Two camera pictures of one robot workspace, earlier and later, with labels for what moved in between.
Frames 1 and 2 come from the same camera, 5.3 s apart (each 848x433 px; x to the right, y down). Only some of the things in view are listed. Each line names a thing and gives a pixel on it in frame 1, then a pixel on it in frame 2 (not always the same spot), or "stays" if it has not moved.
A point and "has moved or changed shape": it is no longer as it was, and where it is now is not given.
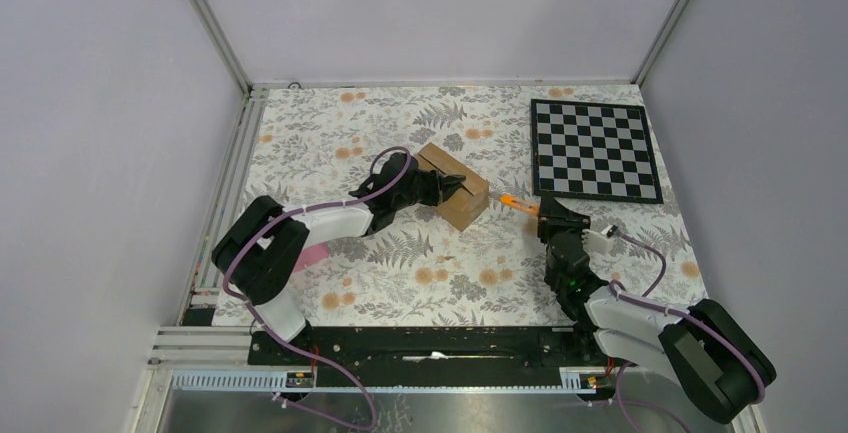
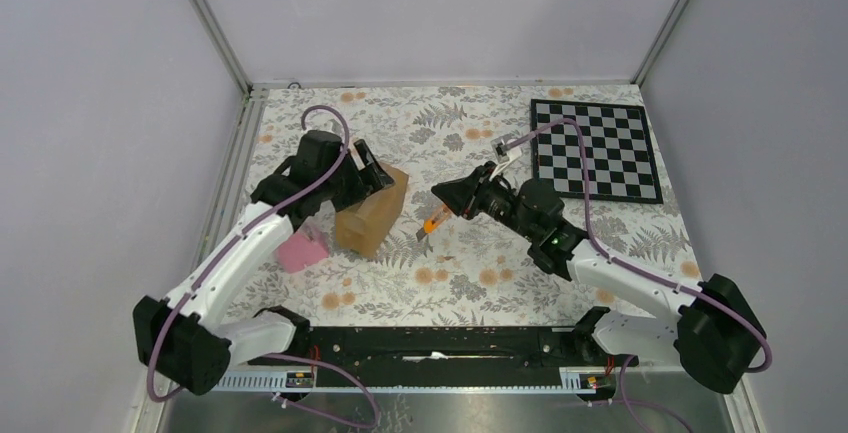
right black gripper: [554, 215] → [460, 194]
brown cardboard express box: [462, 205] has moved or changed shape
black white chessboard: [589, 151] stays
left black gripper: [439, 186] → [375, 177]
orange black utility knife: [520, 204] has moved or changed shape
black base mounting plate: [427, 350] stays
